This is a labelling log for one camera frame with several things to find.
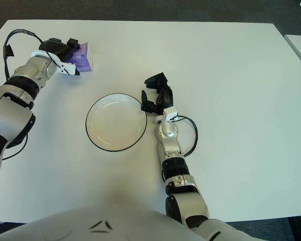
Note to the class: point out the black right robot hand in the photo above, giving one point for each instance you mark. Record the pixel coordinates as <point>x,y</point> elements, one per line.
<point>166,99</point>

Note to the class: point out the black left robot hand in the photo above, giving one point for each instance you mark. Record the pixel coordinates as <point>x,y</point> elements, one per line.
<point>57,49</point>

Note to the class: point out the purple tissue paper pack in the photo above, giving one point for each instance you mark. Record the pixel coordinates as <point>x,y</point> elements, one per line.
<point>84,59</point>

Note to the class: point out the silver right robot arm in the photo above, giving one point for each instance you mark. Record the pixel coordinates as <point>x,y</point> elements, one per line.
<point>170,143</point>

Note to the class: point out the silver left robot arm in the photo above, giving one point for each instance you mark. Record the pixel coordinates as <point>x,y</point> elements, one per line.
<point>12,113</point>

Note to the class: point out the white plate with black rim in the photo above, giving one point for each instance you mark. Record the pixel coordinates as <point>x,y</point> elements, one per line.
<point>115,123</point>

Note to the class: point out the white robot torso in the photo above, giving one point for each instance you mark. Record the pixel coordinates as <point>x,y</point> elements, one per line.
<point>102,226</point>

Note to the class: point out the black table leg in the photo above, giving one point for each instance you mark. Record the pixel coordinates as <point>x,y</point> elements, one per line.
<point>298,229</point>

